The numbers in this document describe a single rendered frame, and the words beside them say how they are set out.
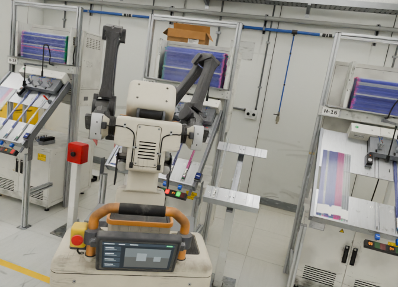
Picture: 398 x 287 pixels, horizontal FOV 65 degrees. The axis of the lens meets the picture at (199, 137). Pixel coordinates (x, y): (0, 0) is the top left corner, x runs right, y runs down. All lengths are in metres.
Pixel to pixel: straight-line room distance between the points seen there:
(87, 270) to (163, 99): 0.71
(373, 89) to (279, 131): 1.72
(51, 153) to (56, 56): 0.88
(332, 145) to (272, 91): 1.68
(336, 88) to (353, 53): 1.42
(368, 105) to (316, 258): 1.14
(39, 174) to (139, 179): 1.93
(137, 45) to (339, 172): 3.13
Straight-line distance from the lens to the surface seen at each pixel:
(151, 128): 1.31
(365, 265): 2.60
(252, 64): 3.96
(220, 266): 2.38
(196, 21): 2.64
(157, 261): 1.08
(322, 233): 2.48
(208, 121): 2.38
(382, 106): 2.47
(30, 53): 3.38
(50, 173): 3.17
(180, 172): 2.22
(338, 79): 2.61
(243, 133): 3.99
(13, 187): 3.51
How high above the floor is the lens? 1.43
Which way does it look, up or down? 10 degrees down
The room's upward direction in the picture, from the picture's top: 9 degrees clockwise
